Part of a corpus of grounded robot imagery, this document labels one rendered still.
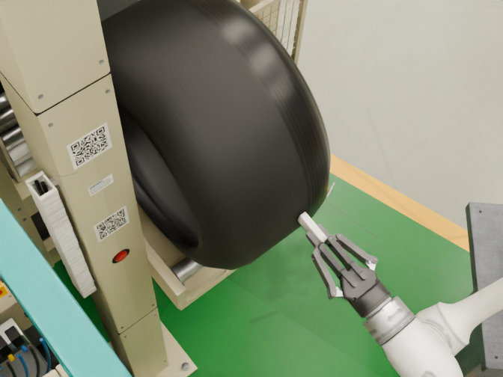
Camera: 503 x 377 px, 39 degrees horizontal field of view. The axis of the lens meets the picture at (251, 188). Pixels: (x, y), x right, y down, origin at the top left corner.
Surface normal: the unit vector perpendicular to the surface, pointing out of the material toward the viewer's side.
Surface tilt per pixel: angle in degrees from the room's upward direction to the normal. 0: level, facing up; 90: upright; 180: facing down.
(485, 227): 0
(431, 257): 0
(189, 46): 1
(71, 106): 90
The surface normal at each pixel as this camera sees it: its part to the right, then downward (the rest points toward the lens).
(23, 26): 0.63, 0.70
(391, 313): 0.14, -0.38
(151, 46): -0.04, -0.57
